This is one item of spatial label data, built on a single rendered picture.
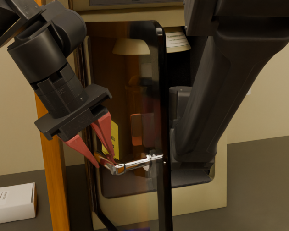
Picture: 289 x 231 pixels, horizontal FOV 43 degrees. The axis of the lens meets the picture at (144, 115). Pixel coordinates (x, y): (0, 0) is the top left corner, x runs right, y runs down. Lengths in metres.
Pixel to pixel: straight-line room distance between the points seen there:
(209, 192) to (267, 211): 0.14
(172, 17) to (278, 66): 0.71
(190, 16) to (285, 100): 1.17
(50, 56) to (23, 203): 0.54
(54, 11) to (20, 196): 0.56
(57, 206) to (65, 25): 0.35
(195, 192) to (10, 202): 0.44
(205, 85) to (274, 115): 1.06
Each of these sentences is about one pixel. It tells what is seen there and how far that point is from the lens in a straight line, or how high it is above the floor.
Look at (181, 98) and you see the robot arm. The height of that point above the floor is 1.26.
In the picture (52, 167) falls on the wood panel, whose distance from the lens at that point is 0.69.
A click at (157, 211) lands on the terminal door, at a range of 0.53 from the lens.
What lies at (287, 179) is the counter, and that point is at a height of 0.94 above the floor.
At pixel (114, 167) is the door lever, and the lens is 0.49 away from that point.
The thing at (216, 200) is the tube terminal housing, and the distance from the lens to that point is 0.91.
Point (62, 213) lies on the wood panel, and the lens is 0.73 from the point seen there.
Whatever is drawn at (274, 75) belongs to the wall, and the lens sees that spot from 1.40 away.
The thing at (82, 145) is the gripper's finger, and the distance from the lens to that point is 0.50.
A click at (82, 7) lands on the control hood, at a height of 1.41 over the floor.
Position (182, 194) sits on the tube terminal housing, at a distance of 0.87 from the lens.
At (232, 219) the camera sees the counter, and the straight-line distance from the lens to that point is 0.89.
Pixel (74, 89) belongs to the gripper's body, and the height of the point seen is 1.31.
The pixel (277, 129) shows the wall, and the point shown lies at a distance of 1.46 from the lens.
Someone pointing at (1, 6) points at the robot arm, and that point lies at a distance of 0.45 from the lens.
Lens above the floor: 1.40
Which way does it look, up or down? 15 degrees down
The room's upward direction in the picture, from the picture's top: 3 degrees counter-clockwise
